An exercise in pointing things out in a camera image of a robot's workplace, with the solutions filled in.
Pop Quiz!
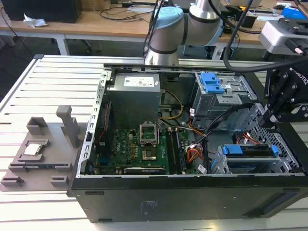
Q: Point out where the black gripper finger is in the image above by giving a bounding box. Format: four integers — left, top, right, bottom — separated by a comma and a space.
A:
259, 69, 293, 127
269, 103, 308, 127

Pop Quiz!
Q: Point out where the hard disk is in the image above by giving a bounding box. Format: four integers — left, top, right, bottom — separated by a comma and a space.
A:
222, 143, 280, 174

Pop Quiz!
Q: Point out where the perforated metal disk bay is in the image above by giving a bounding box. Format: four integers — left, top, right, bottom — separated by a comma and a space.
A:
211, 143, 301, 174

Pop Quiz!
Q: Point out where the black RAM slot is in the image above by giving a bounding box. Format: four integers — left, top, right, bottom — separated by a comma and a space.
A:
165, 129, 178, 174
174, 129, 187, 173

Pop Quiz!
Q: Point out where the silver metal drive cage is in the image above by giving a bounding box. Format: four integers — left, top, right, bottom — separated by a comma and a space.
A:
193, 72, 258, 131

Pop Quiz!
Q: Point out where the blue plastic drive latch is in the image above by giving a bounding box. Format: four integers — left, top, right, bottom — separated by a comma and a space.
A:
200, 72, 225, 94

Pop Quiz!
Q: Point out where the small black box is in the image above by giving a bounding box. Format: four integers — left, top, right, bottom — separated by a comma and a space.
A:
242, 13, 257, 28

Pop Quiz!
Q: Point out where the blue cardboard box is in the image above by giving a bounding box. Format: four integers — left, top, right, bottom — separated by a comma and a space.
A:
281, 4, 301, 19

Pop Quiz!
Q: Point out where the grey power supply unit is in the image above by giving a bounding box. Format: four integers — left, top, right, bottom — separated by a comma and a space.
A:
105, 72, 161, 121

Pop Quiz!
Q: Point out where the metal socket cover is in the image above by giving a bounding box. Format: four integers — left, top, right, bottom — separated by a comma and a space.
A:
140, 122, 158, 145

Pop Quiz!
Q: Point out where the CPU socket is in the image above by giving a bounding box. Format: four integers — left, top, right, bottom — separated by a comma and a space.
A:
141, 148, 157, 161

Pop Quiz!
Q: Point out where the black open PC case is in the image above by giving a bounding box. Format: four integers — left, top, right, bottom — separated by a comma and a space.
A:
66, 63, 308, 223

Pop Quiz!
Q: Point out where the black graphics card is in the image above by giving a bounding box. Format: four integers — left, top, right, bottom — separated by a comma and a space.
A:
123, 167, 167, 175

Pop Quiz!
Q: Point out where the green motherboard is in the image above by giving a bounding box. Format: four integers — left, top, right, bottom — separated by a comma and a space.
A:
95, 127, 200, 175

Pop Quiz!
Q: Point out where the black case fan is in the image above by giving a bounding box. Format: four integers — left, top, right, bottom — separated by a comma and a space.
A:
94, 101, 114, 154

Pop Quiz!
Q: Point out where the wooden desk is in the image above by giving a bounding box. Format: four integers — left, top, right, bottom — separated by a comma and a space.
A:
0, 0, 308, 51

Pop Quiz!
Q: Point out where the grey parts rack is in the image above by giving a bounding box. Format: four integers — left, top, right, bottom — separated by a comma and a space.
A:
0, 105, 81, 192

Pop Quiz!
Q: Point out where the large black box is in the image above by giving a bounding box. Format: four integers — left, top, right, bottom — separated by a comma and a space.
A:
1, 0, 82, 24

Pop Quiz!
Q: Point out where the crumpled white paper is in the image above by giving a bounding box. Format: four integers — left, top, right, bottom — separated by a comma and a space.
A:
23, 13, 48, 28

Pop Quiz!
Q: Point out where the silver CPU chip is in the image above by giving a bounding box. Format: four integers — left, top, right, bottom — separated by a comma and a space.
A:
24, 143, 44, 155

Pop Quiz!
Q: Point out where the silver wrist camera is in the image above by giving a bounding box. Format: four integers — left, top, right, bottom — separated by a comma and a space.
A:
260, 20, 293, 55

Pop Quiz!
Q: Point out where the red disk wire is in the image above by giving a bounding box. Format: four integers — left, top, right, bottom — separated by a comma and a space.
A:
237, 131, 263, 145

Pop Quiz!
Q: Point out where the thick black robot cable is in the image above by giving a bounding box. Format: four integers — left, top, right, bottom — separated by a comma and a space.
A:
223, 0, 295, 73

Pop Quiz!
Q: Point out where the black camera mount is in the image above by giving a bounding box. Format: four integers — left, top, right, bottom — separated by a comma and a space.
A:
278, 15, 308, 58

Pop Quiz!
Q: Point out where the blue hanging cable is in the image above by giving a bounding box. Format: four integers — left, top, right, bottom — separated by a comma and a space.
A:
230, 36, 240, 58

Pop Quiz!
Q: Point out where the thick black internal cable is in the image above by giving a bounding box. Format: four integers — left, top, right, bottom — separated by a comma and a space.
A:
204, 102, 254, 136

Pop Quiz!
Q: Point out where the yellow and black wire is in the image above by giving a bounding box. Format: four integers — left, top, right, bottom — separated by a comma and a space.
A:
159, 90, 183, 120

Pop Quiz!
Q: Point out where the orange wire bundle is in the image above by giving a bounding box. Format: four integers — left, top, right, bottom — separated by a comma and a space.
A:
186, 147, 205, 162

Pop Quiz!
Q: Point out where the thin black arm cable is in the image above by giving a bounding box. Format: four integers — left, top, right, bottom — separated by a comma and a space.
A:
142, 0, 167, 56

